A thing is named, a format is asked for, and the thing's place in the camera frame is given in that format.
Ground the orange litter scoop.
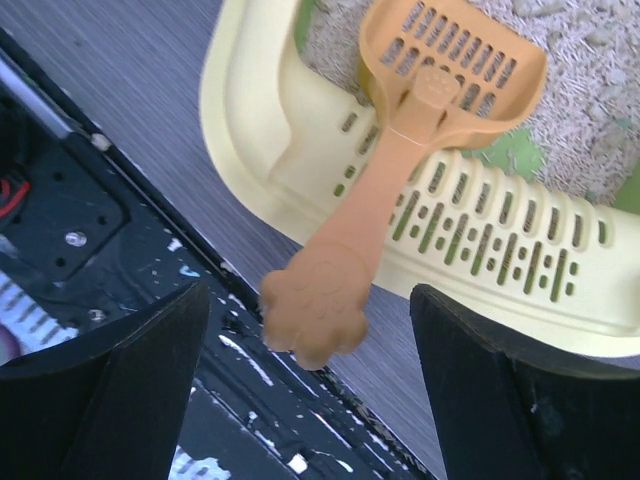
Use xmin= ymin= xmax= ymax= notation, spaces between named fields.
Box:
xmin=261 ymin=1 xmax=547 ymax=370

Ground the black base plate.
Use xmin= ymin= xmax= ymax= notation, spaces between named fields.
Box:
xmin=1 ymin=34 xmax=429 ymax=479

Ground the yellow green litter box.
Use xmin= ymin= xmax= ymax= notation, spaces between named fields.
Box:
xmin=200 ymin=1 xmax=639 ymax=358

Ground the beige cat litter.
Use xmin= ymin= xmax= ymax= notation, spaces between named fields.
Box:
xmin=299 ymin=0 xmax=640 ymax=201

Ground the white slotted cable duct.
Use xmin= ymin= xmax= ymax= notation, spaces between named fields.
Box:
xmin=0 ymin=273 xmax=78 ymax=353

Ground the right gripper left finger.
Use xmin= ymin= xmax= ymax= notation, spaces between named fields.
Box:
xmin=1 ymin=281 xmax=210 ymax=479

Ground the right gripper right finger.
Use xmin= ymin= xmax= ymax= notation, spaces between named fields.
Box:
xmin=410 ymin=284 xmax=639 ymax=479

